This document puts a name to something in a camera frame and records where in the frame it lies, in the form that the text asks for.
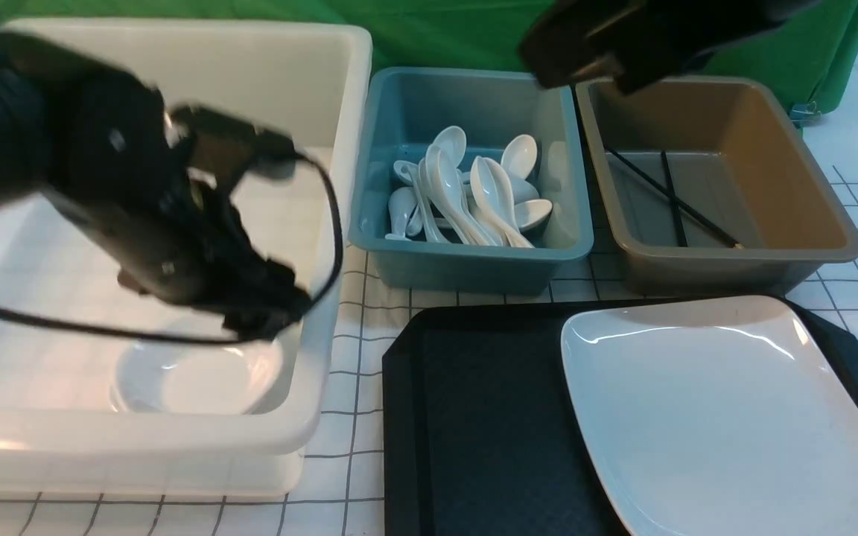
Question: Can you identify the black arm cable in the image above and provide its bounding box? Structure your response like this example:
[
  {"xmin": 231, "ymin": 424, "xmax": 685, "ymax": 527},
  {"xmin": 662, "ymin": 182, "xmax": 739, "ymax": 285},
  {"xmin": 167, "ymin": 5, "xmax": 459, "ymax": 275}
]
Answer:
[{"xmin": 0, "ymin": 130, "xmax": 345, "ymax": 348}]

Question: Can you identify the small white square bowl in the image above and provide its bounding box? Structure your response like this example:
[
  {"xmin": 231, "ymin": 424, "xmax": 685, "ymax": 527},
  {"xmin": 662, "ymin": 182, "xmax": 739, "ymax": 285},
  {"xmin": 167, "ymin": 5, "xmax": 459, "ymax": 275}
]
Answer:
[{"xmin": 109, "ymin": 340, "xmax": 285, "ymax": 415}]

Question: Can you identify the large white square plate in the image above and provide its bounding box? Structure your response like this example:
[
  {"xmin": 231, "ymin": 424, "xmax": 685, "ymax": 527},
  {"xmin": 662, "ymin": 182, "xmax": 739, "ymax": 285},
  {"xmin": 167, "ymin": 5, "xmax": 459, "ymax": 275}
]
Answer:
[{"xmin": 559, "ymin": 296, "xmax": 858, "ymax": 535}]

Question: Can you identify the white spoon in bin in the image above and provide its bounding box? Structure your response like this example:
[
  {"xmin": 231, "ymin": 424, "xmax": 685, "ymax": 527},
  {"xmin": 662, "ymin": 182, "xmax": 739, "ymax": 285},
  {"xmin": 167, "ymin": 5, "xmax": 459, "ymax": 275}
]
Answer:
[
  {"xmin": 470, "ymin": 156, "xmax": 535, "ymax": 249},
  {"xmin": 385, "ymin": 187, "xmax": 422, "ymax": 240},
  {"xmin": 500, "ymin": 133, "xmax": 538, "ymax": 181},
  {"xmin": 431, "ymin": 125, "xmax": 468, "ymax": 167},
  {"xmin": 425, "ymin": 144, "xmax": 500, "ymax": 246}
]

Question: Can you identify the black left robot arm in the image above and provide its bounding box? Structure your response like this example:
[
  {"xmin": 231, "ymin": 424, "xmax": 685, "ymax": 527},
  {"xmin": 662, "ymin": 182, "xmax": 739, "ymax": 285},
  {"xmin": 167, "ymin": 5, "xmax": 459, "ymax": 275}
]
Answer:
[{"xmin": 0, "ymin": 28, "xmax": 317, "ymax": 342}]

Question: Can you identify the black chopstick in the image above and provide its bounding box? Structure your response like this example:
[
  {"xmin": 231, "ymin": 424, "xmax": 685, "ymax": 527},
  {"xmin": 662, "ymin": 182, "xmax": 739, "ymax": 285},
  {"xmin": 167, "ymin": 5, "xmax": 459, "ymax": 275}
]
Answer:
[
  {"xmin": 660, "ymin": 150, "xmax": 688, "ymax": 247},
  {"xmin": 605, "ymin": 144, "xmax": 743, "ymax": 249}
]

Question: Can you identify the black serving tray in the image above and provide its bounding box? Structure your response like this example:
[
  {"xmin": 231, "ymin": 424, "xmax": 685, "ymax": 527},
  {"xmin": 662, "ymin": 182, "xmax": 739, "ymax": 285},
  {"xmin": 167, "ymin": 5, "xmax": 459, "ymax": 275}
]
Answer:
[{"xmin": 384, "ymin": 295, "xmax": 858, "ymax": 535}]

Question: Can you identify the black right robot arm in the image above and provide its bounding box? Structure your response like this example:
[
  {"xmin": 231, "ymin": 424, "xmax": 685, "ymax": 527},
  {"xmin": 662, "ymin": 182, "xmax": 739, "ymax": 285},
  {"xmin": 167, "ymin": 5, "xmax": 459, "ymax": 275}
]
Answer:
[{"xmin": 518, "ymin": 1, "xmax": 813, "ymax": 95}]

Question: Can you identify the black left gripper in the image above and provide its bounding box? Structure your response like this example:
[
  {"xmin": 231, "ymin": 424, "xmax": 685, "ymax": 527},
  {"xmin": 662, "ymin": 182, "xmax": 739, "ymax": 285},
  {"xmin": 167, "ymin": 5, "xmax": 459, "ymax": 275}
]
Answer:
[{"xmin": 45, "ymin": 71, "xmax": 314, "ymax": 342}]

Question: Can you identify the large white plastic tub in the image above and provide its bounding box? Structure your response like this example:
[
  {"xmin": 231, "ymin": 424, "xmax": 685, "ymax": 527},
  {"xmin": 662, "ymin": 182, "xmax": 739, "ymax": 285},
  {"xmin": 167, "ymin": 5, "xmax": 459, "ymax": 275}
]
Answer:
[{"xmin": 0, "ymin": 18, "xmax": 372, "ymax": 500}]

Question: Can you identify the brown plastic bin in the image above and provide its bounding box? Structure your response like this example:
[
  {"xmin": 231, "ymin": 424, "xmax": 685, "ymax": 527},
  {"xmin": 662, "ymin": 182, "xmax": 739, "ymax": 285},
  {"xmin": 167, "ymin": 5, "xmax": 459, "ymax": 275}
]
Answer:
[{"xmin": 575, "ymin": 76, "xmax": 858, "ymax": 296}]

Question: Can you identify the teal plastic bin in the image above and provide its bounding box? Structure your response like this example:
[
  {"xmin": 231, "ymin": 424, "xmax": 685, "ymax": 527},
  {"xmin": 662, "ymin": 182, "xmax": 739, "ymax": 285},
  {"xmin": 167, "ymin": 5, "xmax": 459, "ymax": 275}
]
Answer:
[{"xmin": 348, "ymin": 67, "xmax": 595, "ymax": 295}]

